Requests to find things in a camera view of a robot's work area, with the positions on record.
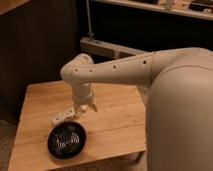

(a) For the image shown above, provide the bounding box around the upper wooden shelf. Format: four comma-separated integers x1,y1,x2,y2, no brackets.
94,0,213,21

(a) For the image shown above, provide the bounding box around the wooden shelf beam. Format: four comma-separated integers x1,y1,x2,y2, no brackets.
80,37,144,59

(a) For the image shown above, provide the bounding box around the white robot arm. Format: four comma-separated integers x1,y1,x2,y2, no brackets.
60,47,213,171

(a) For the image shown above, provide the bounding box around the wooden table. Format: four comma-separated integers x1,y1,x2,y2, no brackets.
8,81,146,171

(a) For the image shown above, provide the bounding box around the metal pole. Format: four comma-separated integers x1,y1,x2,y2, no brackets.
86,0,94,41

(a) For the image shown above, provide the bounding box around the black ceramic bowl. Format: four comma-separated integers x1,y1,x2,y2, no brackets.
47,122,86,159

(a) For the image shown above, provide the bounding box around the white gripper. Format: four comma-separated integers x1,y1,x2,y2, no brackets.
72,83,98,118

